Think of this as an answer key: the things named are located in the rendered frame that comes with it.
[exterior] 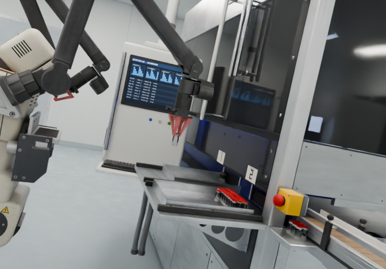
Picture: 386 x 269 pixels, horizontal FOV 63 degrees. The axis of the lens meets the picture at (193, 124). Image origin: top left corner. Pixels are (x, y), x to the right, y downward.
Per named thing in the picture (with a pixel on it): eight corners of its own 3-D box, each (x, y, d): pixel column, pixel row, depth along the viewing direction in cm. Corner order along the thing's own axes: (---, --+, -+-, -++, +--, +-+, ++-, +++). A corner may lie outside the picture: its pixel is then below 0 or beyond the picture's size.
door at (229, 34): (204, 114, 204) (224, 23, 201) (234, 122, 159) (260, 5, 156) (204, 114, 204) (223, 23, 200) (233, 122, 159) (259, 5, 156)
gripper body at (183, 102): (197, 118, 115) (201, 98, 114) (172, 112, 109) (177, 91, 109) (188, 115, 120) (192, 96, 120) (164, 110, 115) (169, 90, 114)
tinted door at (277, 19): (235, 122, 159) (260, 5, 156) (282, 134, 118) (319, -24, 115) (234, 122, 159) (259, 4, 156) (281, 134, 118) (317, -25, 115)
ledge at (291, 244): (300, 235, 117) (301, 230, 117) (324, 253, 105) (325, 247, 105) (267, 232, 113) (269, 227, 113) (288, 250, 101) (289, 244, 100)
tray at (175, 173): (220, 178, 179) (221, 172, 179) (239, 193, 154) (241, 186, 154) (162, 170, 169) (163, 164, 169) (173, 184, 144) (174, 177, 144)
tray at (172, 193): (225, 196, 143) (227, 188, 143) (252, 219, 118) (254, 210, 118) (151, 187, 133) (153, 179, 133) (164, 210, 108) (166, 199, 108)
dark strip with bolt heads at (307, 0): (262, 185, 123) (308, -20, 119) (268, 189, 119) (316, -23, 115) (259, 185, 123) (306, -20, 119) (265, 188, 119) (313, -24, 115)
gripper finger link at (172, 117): (189, 139, 114) (195, 114, 114) (172, 136, 110) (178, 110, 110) (180, 135, 120) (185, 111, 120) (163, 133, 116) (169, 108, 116)
